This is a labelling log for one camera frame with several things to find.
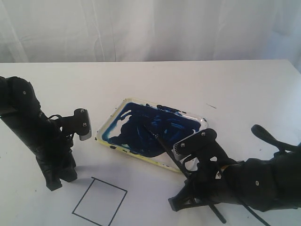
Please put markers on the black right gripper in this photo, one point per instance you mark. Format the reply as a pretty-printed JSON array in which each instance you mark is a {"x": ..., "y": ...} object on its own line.
[{"x": 209, "y": 181}]

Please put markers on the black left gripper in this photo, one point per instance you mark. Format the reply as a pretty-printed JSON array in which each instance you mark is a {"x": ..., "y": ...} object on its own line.
[{"x": 54, "y": 156}]

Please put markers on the black paintbrush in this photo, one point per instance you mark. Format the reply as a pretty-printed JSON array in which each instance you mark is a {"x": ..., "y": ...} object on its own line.
[{"x": 164, "y": 146}]

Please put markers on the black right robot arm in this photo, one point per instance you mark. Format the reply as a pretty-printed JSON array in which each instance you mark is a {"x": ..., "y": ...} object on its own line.
[{"x": 263, "y": 185}]

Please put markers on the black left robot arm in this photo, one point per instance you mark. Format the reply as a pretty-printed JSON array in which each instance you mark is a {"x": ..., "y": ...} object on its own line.
[{"x": 20, "y": 110}]

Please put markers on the white paint tray blue paint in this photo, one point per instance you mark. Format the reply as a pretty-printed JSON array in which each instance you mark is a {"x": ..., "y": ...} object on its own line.
[{"x": 124, "y": 131}]

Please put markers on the white backdrop curtain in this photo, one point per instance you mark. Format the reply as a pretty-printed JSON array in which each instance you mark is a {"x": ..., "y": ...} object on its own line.
[{"x": 149, "y": 30}]

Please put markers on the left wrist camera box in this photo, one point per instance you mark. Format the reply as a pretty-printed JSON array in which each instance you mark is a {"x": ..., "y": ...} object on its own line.
[{"x": 79, "y": 123}]

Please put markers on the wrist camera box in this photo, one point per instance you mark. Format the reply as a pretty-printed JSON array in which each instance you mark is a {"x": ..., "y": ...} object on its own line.
[
  {"x": 186, "y": 149},
  {"x": 79, "y": 123}
]

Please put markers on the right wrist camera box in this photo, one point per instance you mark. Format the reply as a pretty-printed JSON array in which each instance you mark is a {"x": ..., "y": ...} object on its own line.
[{"x": 186, "y": 149}]

